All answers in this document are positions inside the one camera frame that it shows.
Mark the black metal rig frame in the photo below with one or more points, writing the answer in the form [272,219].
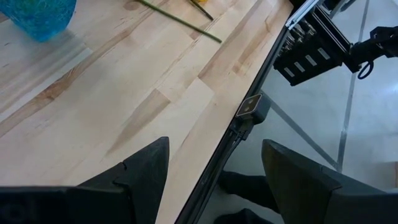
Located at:
[215,174]

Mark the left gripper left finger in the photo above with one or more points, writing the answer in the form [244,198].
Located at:
[130,193]

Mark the silver aluminium bar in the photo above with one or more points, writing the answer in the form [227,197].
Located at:
[300,15]

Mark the red artificial tulip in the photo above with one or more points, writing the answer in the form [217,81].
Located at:
[180,21]

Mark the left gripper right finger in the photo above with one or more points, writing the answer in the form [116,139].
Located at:
[304,193]

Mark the small grey table-level camera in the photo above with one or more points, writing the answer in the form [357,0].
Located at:
[253,107]

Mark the teal glass vase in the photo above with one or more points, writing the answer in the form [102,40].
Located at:
[40,15]

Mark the amber glass vase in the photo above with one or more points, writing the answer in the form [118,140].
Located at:
[200,1]

